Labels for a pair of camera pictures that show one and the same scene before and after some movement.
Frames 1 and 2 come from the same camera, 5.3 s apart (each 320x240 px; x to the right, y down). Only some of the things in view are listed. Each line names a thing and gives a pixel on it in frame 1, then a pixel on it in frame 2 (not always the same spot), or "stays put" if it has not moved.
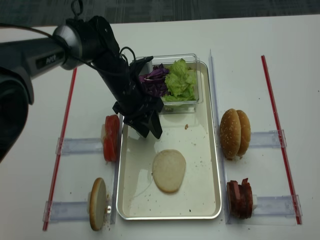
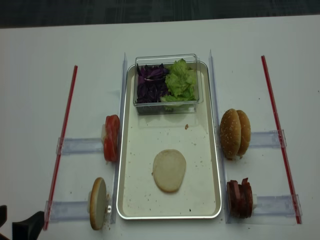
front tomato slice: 111,138 stays put
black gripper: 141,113 to 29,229
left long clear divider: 117,173 stays put
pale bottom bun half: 169,167 stays put
